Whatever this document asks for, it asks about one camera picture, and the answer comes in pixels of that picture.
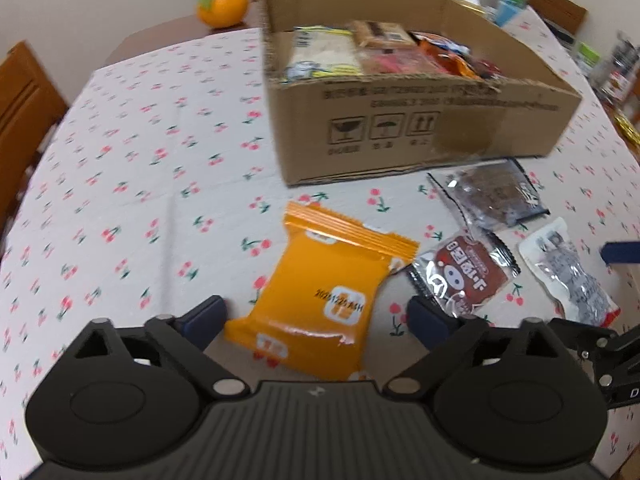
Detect white clear vacuum snack pack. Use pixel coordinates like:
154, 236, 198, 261
518, 217, 620, 327

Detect small brown pig snack packet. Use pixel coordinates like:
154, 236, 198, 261
407, 229, 521, 318

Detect dark clear jerky pouch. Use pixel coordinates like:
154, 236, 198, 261
428, 158, 549, 232

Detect orange snack packet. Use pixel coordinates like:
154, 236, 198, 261
224, 203, 419, 382

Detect brown orange crinkled snack bag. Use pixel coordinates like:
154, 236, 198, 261
419, 40, 480, 80

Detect white small fish snack pouch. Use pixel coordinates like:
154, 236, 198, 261
409, 32, 471, 56

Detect pink red snack packet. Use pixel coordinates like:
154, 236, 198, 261
357, 49, 442, 75

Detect yellow blue fish strip pack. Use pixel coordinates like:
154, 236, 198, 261
281, 25, 363, 84

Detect clear cracker pack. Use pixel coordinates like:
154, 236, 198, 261
349, 20, 416, 50

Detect black red bull snack packet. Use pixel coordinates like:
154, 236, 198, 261
468, 58, 503, 80

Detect gold foil candies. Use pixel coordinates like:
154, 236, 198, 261
612, 112, 640, 148

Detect cherry print tablecloth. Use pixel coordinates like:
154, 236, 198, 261
1, 9, 639, 479

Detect glass jar with pens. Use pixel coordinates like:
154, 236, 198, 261
593, 30, 639, 103

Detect green lid bottle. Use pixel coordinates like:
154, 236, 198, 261
575, 42, 600, 68

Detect right wooden chair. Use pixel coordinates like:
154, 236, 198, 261
528, 0, 588, 35

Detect wooden chair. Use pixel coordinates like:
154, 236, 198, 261
528, 0, 588, 35
0, 41, 68, 226

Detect light blue box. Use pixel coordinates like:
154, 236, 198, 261
494, 0, 522, 27

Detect open cardboard box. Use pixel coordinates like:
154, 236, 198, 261
260, 0, 582, 185

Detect left wooden chair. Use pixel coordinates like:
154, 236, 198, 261
0, 41, 68, 226

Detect orange with green leaf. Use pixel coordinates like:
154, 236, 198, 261
196, 0, 250, 29

